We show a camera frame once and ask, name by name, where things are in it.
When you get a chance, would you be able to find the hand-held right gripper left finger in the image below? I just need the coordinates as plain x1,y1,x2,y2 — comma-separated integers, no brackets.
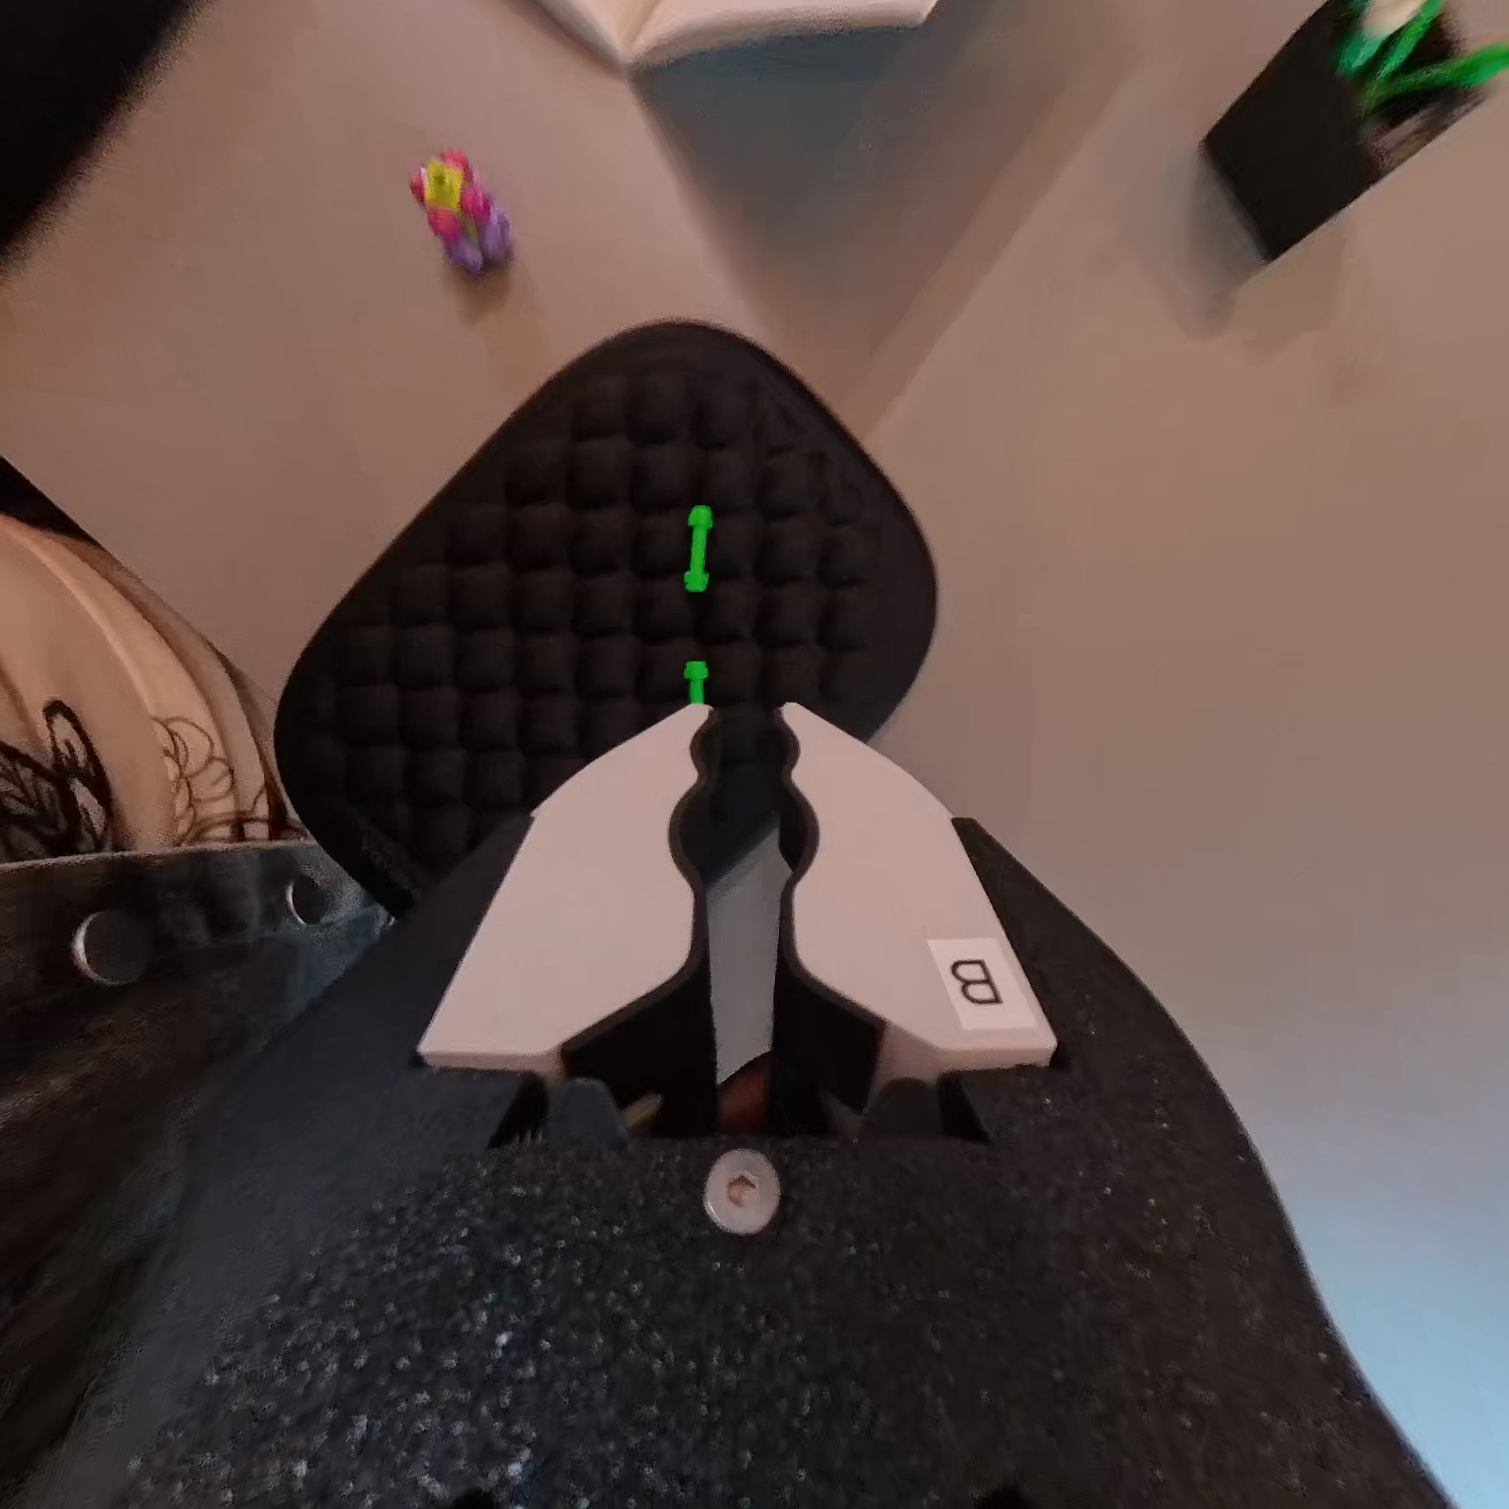
415,701,711,1082

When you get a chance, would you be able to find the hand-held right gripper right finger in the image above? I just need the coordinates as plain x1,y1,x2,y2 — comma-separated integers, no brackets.
777,701,1060,1079

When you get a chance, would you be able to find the black quilted pad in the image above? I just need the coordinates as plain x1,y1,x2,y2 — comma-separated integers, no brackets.
274,317,939,914
0,0,195,268

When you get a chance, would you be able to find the dark cloth with metal studs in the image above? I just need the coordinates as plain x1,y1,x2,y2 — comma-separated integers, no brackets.
0,843,389,1509

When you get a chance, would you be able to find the cream printed shirt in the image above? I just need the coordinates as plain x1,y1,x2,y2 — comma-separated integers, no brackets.
0,512,299,858

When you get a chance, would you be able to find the pink yellow purple brick flower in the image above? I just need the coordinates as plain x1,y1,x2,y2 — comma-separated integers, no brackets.
408,145,515,274

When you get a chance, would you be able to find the black brick flower pot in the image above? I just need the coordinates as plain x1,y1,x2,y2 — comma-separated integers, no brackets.
1201,0,1488,262

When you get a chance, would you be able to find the open instruction booklet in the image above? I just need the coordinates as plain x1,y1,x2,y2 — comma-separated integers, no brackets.
534,0,942,70

